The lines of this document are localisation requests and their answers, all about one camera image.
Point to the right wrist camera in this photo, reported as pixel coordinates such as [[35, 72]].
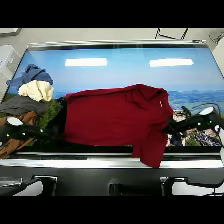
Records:
[[186, 112]]

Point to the cream garment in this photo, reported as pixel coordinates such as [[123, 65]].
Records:
[[37, 90]]

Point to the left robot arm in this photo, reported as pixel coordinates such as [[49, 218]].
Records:
[[30, 131]]

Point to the grey garment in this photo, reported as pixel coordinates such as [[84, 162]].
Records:
[[23, 105]]

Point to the silver frame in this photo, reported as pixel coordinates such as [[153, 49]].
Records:
[[100, 163]]

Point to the red shirt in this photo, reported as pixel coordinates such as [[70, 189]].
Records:
[[116, 115]]

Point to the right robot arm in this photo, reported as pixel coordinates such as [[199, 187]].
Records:
[[195, 122]]

